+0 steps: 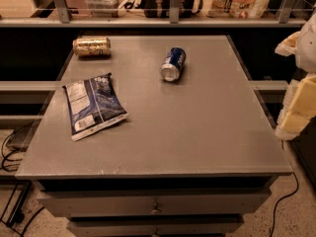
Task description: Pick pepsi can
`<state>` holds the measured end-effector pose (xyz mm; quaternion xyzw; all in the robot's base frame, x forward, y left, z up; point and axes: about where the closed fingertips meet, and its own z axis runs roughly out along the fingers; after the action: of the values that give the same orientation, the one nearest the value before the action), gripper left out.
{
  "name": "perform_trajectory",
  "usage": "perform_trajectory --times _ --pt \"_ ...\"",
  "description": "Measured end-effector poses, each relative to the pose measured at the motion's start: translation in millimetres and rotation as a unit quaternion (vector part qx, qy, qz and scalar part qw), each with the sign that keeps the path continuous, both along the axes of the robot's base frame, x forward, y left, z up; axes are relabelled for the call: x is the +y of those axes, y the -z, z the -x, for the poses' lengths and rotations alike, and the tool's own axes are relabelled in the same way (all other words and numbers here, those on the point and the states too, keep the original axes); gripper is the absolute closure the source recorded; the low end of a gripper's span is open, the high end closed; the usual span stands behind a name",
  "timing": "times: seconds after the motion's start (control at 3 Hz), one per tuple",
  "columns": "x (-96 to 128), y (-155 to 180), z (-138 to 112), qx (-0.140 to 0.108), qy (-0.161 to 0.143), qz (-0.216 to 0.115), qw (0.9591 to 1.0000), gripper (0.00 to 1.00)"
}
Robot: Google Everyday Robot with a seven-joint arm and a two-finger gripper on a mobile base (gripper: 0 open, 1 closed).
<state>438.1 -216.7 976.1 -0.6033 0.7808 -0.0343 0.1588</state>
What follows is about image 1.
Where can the blue chip bag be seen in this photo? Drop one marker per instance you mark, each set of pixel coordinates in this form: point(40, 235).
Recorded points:
point(93, 105)

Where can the grey drawer cabinet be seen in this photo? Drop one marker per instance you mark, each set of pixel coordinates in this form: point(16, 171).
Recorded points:
point(201, 146)

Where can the gold drink can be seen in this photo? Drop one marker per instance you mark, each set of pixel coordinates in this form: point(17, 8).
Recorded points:
point(92, 46)

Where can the colourful snack bag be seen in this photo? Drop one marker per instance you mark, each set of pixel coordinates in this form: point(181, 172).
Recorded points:
point(239, 9)

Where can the metal shelf rail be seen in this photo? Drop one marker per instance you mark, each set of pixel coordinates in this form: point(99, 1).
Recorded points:
point(75, 14)

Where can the upper drawer knob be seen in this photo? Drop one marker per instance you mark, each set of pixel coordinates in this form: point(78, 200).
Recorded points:
point(155, 209)

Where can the blue pepsi can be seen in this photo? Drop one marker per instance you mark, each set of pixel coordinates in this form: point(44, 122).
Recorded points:
point(173, 64)

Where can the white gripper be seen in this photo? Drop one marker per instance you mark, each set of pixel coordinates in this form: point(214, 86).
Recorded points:
point(307, 48)

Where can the black backpack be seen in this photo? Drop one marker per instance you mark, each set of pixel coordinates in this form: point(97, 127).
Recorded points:
point(161, 8)

